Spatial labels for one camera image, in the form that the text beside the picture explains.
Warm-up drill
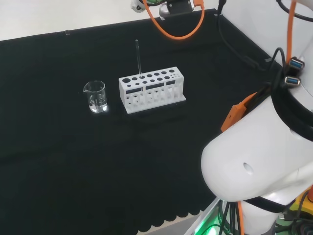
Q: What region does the clear glass rod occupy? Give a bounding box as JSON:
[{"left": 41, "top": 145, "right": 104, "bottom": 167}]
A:
[{"left": 135, "top": 39, "right": 144, "bottom": 93}]

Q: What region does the white test tube rack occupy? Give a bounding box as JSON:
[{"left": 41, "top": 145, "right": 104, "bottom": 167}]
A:
[{"left": 118, "top": 66, "right": 186, "bottom": 115}]

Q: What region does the small clear glass beaker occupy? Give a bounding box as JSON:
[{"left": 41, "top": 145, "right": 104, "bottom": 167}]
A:
[{"left": 83, "top": 80, "right": 109, "bottom": 114}]

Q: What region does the black bench cloth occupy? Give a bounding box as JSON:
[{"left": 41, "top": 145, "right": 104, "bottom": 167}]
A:
[{"left": 0, "top": 8, "right": 284, "bottom": 235}]

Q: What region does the blue usb plug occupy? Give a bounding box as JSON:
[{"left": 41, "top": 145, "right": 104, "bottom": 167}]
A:
[
  {"left": 284, "top": 75, "right": 301, "bottom": 87},
  {"left": 289, "top": 57, "right": 306, "bottom": 70}
]

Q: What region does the yellow stop button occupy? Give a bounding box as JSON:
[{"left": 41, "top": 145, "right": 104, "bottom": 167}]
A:
[{"left": 290, "top": 186, "right": 313, "bottom": 217}]

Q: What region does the orange cable holder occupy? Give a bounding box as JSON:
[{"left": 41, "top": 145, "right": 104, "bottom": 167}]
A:
[{"left": 220, "top": 92, "right": 258, "bottom": 133}]

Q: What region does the orange cable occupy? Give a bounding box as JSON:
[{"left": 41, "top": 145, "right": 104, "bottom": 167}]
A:
[
  {"left": 286, "top": 0, "right": 298, "bottom": 60},
  {"left": 142, "top": 0, "right": 205, "bottom": 41}
]

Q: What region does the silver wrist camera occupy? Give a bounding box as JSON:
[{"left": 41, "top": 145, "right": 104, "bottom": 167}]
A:
[{"left": 158, "top": 4, "right": 172, "bottom": 21}]

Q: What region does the grey metal base plate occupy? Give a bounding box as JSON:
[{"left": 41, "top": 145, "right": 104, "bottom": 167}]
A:
[{"left": 187, "top": 197, "right": 227, "bottom": 235}]

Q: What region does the black camera bracket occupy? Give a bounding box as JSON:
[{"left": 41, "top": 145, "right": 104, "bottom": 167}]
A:
[{"left": 167, "top": 0, "right": 197, "bottom": 13}]

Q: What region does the black cable bundle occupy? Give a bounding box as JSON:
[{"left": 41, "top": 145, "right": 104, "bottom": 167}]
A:
[{"left": 217, "top": 200, "right": 246, "bottom": 235}]

